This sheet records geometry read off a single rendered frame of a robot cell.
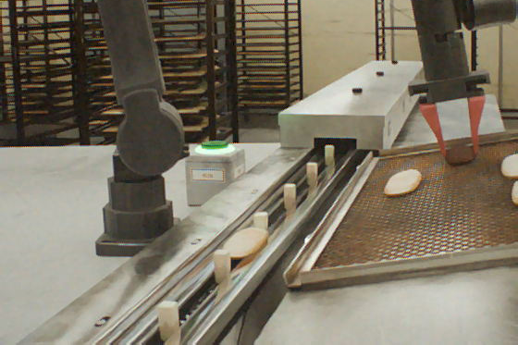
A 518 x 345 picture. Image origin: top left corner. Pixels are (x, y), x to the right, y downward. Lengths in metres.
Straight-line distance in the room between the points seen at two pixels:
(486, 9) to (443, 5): 0.06
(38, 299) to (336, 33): 7.24
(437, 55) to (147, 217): 0.39
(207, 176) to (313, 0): 6.91
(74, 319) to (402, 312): 0.26
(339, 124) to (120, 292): 0.69
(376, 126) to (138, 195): 0.50
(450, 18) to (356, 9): 6.95
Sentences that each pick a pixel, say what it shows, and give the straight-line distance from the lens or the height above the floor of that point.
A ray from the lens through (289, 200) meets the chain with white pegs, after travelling 1.00.
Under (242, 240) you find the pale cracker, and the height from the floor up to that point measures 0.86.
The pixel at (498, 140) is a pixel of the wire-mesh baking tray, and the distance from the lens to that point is 1.05.
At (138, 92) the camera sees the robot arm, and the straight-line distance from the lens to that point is 0.87.
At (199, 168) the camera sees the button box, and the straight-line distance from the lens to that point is 1.09.
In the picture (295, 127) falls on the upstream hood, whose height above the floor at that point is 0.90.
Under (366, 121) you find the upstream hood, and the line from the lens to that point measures 1.27.
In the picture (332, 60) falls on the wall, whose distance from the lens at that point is 7.94.
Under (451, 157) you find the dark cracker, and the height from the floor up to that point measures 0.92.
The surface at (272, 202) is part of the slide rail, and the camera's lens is 1.00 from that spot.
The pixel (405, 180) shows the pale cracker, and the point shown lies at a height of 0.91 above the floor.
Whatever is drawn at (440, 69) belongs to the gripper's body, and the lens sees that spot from 0.94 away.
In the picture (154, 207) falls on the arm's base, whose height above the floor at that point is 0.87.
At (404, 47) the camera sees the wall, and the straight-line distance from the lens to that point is 7.84.
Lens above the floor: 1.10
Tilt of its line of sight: 11 degrees down
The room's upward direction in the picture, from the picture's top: 1 degrees counter-clockwise
